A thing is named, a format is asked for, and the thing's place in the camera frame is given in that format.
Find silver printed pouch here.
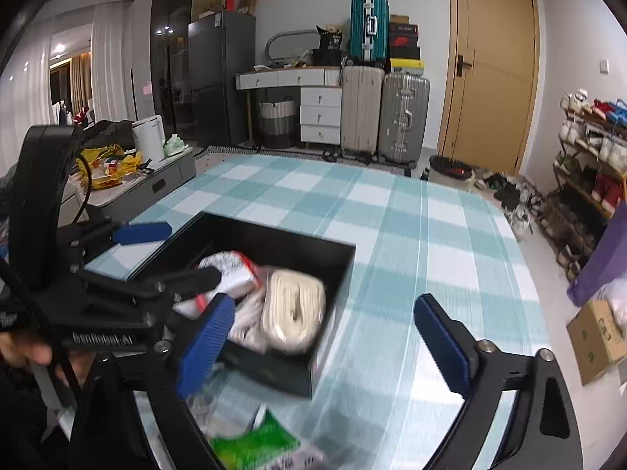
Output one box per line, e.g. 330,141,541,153
186,394,326,469

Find silver suitcase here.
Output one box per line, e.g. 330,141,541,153
377,72,430,170

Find clear bag of white cloth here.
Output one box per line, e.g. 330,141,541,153
228,266,274,354

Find stacked shoe boxes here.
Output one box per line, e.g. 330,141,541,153
388,15,425,76

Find red white printed packet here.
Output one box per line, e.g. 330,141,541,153
173,251,264,319

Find person's hand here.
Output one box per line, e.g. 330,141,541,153
1,331,94,385

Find yellow plastic bag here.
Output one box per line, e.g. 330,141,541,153
76,143,142,190

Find white air purifier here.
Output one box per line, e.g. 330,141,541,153
132,115,166,165

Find teal checked tablecloth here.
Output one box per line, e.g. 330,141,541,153
83,153,553,470

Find dark refrigerator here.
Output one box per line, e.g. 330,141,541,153
188,11,256,148

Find oval mirror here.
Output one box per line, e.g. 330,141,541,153
265,29,319,68

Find wooden door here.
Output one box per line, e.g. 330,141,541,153
438,0,540,174

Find white plastic bag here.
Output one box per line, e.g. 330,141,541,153
594,277,627,336

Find white drawer desk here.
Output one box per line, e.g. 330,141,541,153
236,67,342,148

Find beige suitcase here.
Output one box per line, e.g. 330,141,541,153
340,66,385,155

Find grey side cabinet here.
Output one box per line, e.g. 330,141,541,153
86,146,197,222

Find laundry basket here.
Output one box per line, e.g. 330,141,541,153
259,100,297,150

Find purple bag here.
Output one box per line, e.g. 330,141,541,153
567,202,627,307

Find green snack packet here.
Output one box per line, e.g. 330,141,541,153
209,410,301,470

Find black cardboard box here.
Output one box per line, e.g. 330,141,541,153
131,212,356,397

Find cream cloth bag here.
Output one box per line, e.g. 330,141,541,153
260,268,326,354

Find cardboard box on floor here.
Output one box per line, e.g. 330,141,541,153
566,299,626,385

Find shoe rack with shoes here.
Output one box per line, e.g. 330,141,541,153
537,88,626,281

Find green suitcase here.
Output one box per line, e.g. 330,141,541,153
349,0,390,67

